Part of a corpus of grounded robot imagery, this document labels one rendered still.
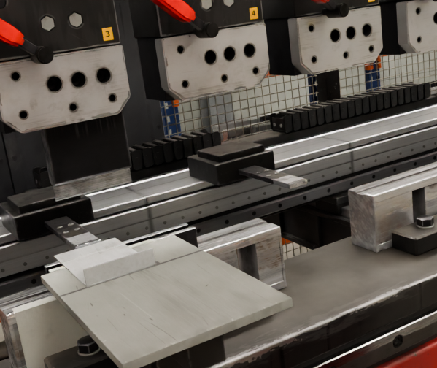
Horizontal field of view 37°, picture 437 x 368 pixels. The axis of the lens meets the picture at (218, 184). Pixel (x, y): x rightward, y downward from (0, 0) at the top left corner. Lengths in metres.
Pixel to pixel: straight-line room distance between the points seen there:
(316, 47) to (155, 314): 0.45
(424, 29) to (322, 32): 0.20
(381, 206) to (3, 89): 0.60
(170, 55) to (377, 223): 0.45
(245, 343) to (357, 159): 0.63
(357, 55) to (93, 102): 0.40
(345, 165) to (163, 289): 0.72
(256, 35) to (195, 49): 0.09
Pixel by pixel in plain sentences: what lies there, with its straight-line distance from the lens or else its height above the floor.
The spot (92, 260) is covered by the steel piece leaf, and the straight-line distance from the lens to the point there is 0.83.
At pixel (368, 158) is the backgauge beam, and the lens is 1.39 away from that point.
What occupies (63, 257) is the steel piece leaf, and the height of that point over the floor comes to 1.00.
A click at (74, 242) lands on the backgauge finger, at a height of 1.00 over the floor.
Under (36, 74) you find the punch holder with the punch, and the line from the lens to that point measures 0.75.
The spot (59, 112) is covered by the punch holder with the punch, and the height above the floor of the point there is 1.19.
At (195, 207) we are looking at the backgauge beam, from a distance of 1.17.
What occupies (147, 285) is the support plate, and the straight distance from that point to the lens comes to 0.73.
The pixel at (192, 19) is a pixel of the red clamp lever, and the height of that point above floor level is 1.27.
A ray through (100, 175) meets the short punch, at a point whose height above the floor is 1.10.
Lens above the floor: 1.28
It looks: 15 degrees down
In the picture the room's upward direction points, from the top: 7 degrees counter-clockwise
